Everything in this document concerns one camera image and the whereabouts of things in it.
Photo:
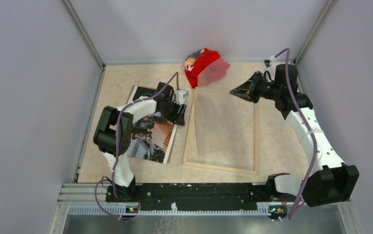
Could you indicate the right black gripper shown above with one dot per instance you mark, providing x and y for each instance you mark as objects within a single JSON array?
[{"x": 249, "y": 87}]

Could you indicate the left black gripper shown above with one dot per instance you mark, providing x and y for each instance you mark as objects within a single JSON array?
[{"x": 178, "y": 118}]

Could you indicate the printed photo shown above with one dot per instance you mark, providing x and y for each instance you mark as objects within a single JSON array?
[{"x": 152, "y": 138}]

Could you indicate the light wooden picture frame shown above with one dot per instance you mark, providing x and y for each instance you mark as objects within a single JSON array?
[{"x": 190, "y": 147}]

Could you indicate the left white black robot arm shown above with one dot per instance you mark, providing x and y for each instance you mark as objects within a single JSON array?
[{"x": 114, "y": 130}]

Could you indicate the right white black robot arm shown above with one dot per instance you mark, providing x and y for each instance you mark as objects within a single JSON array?
[{"x": 328, "y": 178}]

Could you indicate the crumpled red cloth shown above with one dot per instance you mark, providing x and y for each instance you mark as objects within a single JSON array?
[{"x": 204, "y": 67}]

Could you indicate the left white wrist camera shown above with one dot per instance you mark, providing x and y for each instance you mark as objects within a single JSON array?
[{"x": 180, "y": 96}]

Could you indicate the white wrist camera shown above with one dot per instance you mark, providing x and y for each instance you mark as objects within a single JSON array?
[
  {"x": 180, "y": 96},
  {"x": 267, "y": 63}
]

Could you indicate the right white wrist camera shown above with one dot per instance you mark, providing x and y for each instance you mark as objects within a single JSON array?
[{"x": 267, "y": 63}]

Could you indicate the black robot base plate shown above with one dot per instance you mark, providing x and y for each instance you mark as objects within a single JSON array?
[{"x": 197, "y": 196}]

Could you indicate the aluminium rail with cable duct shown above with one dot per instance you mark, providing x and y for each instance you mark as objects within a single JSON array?
[{"x": 82, "y": 209}]

